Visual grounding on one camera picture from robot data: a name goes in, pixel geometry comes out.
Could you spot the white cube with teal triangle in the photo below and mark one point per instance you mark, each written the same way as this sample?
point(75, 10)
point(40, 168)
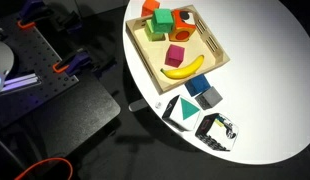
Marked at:
point(182, 114)

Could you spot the gray foam block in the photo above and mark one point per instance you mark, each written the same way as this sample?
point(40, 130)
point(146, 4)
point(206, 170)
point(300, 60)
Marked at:
point(210, 97)

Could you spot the white table base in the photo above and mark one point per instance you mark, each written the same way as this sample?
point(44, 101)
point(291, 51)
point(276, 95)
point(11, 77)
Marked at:
point(136, 106)

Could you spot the small white die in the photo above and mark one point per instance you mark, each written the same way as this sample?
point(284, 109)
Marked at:
point(157, 105)

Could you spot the light green foam block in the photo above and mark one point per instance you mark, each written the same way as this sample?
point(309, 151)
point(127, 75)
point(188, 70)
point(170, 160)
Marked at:
point(153, 36)

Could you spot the aluminium rail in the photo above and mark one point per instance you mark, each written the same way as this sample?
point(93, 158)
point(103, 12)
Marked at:
point(20, 81)

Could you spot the orange cube with black circles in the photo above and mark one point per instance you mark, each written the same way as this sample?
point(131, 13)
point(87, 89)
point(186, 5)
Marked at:
point(177, 24)

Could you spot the black cart platform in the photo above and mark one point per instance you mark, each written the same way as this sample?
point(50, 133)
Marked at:
point(78, 116)

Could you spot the dark green foam block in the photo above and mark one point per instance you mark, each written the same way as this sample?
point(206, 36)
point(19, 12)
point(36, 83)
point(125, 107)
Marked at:
point(162, 20)

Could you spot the blue foam block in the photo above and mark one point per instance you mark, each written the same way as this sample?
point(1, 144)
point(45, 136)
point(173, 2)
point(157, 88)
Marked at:
point(196, 84)

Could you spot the wooden tray box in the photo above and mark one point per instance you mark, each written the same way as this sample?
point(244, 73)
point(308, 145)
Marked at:
point(151, 53)

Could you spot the orange foam block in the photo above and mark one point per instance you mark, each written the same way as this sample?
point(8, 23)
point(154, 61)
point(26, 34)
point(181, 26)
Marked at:
point(150, 6)

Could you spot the yellow banana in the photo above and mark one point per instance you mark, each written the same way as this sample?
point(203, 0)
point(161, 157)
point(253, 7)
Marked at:
point(185, 71)

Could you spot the black spring clamp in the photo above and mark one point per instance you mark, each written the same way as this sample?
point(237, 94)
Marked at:
point(70, 20)

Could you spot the magenta foam block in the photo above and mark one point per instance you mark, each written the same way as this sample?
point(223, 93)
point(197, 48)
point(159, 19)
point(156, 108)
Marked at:
point(175, 55)

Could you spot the black perforated mounting board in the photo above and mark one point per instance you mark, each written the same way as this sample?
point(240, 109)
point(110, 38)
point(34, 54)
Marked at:
point(35, 56)

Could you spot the gray robot arm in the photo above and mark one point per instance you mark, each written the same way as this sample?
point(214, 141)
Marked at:
point(1, 60)

